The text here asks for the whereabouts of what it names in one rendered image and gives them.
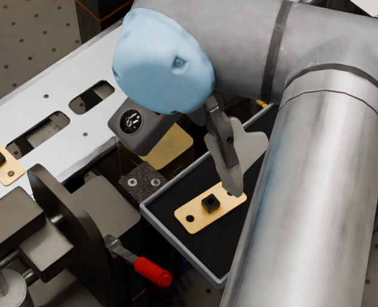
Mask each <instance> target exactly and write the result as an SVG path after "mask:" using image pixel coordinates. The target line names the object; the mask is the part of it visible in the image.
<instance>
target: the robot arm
mask: <svg viewBox="0 0 378 307"><path fill-rule="evenodd" d="M112 71H113V75H114V78H115V80H116V82H117V84H118V86H119V87H120V88H121V90H122V91H123V92H124V93H125V94H126V95H127V96H128V97H127V99H126V100H125V101H124V102H123V103H122V104H121V106H120V107H119V108H118V109H117V111H116V112H114V114H113V115H112V116H111V118H110V119H109V120H108V122H107V125H108V128H109V129H110V130H111V131H112V132H113V133H114V134H115V135H116V136H117V137H118V138H119V139H120V140H121V142H122V143H123V144H124V145H125V146H126V147H127V148H128V149H129V150H130V151H131V152H132V153H134V154H137V155H139V156H141V157H145V156H147V155H148V154H149V153H150V151H151V150H152V149H153V148H154V147H155V146H156V144H157V143H158V142H159V141H160V140H161V139H162V138H163V136H164V135H165V134H166V133H167V131H168V130H169V129H170V128H171V127H172V126H173V125H174V123H175V122H176V121H177V120H178V119H179V118H180V117H181V115H182V114H183V113H184V114H186V115H187V116H188V117H189V118H190V119H191V120H192V121H193V122H194V123H195V124H197V125H198V126H203V125H206V128H207V131H208V133H207V134H206V136H205V137H204V141H205V143H206V146H207V148H208V150H209V151H210V153H211V155H212V157H213V159H214V161H215V165H216V170H217V172H218V173H219V176H220V178H221V182H222V187H223V188H224V189H225V190H226V191H227V192H229V193H231V194H232V195H233V196H235V197H236V198H239V197H240V196H242V193H243V174H244V173H245V172H246V171H247V170H248V169H249V167H250V166H251V165H252V164H253V163H254V162H255V161H256V160H257V159H258V158H259V157H260V156H261V155H262V154H263V153H264V151H265V150H266V153H265V157H264V159H263V163H262V167H261V170H260V173H259V177H258V180H257V183H256V186H255V190H254V193H253V196H252V200H251V204H250V206H249V210H248V213H247V216H246V220H245V223H244V226H243V230H242V232H241V236H240V240H239V243H238V247H237V250H236V253H235V256H234V260H233V263H232V267H231V269H230V273H229V276H228V279H227V283H226V287H225V289H224V293H223V297H222V299H221V303H220V306H219V307H361V304H362V297H363V289H364V284H365V277H366V270H367V265H368V258H369V250H370V246H371V238H372V233H373V226H374V219H375V215H376V207H377V200H378V16H373V17H372V18H371V17H367V16H361V15H356V14H352V13H347V12H341V11H337V10H332V9H326V8H322V7H317V6H313V5H308V4H302V3H298V2H294V1H289V0H134V3H133V4H132V7H131V10H130V11H129V12H128V13H127V14H126V16H125V17H124V20H123V25H122V29H121V33H120V35H119V39H118V41H117V44H116V50H115V53H114V56H113V60H112ZM247 97H248V103H249V104H251V103H253V102H255V101H256V100H260V101H265V102H270V103H274V104H279V105H280V107H279V110H278V113H277V116H276V120H275V123H274V127H273V131H272V133H271V137H270V139H269V143H268V138H267V136H266V134H265V133H263V132H250V133H247V132H245V131H244V129H243V126H242V124H241V122H240V120H239V119H238V118H236V117H234V116H228V117H227V116H226V114H225V112H224V110H225V109H227V108H228V107H232V106H234V105H235V104H237V103H239V102H240V101H242V100H243V99H245V98H247Z"/></svg>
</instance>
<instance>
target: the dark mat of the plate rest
mask: <svg viewBox="0 0 378 307"><path fill-rule="evenodd" d="M279 107H280V105H279V104H277V105H275V106H274V107H273V108H272V109H270V110H269V111H267V112H266V113H265V114H264V115H263V116H261V117H260V118H258V120H256V121H255V122H253V123H252V124H251V125H250V126H249V127H247V128H246V129H244V131H245V132H247V133H250V132H263V133H265V134H266V136H267V138H268V143H269V139H270V137H271V133H272V131H273V127H274V123H275V120H276V116H277V113H278V110H279ZM265 153H266V150H265V151H264V153H263V154H262V155H261V156H260V157H259V158H258V159H257V160H256V161H255V162H254V163H253V164H252V165H251V166H250V167H249V169H248V170H247V171H246V172H245V173H244V174H243V192H244V194H245V195H246V201H245V202H244V203H242V204H241V205H240V206H238V207H236V208H235V209H233V210H232V211H230V212H229V213H227V214H226V215H224V216H223V217H221V218H219V219H218V220H217V221H215V222H214V223H212V224H210V225H209V226H207V227H205V228H204V229H203V230H201V231H200V232H198V233H196V234H195V235H191V234H189V233H188V232H187V231H186V229H185V228H184V227H183V226H182V224H181V223H180V222H179V221H178V220H177V218H176V217H175V215H174V212H175V211H176V210H177V209H179V208H180V207H182V206H183V205H185V204H186V203H188V202H189V201H191V200H193V199H194V198H196V197H197V196H199V195H201V194H202V193H204V192H206V191H207V190H208V189H210V188H212V187H213V186H215V185H217V184H218V183H219V182H221V178H220V176H219V173H218V172H217V170H216V165H215V161H214V159H213V157H212V155H211V156H210V157H208V158H207V159H206V160H205V161H203V162H202V163H201V164H200V165H198V166H197V167H195V168H194V169H193V170H192V171H190V172H189V173H188V174H187V175H185V176H184V177H183V178H181V179H180V180H179V181H178V182H176V183H175V184H173V186H171V187H170V188H168V189H167V190H166V191H165V192H163V193H162V194H161V195H159V196H158V197H157V198H156V199H154V200H153V201H152V202H151V203H149V204H148V205H146V206H145V207H146V208H147V209H148V210H149V211H150V212H151V213H152V214H153V215H154V216H155V217H156V218H157V219H158V220H159V221H160V222H161V223H162V224H163V225H164V226H165V227H166V228H167V229H168V230H169V231H170V232H171V233H172V234H173V235H174V236H175V237H176V238H177V239H178V240H179V241H180V242H181V243H182V244H183V245H184V246H185V247H186V248H187V249H188V250H189V251H190V252H191V253H192V254H194V256H195V257H197V259H198V260H200V262H201V263H202V264H203V265H204V266H205V267H206V268H208V270H209V271H211V273H212V274H214V276H215V277H217V279H221V278H222V277H223V276H225V274H227V273H228V272H229V271H230V269H231V267H232V263H233V260H234V256H235V253H236V250H237V247H238V243H239V240H240V236H241V232H242V230H243V226H244V223H245V220H246V216H247V213H248V210H249V206H250V204H251V200H252V196H253V193H254V190H255V186H256V183H257V180H258V177H259V173H260V170H261V167H262V163H263V159H264V157H265Z"/></svg>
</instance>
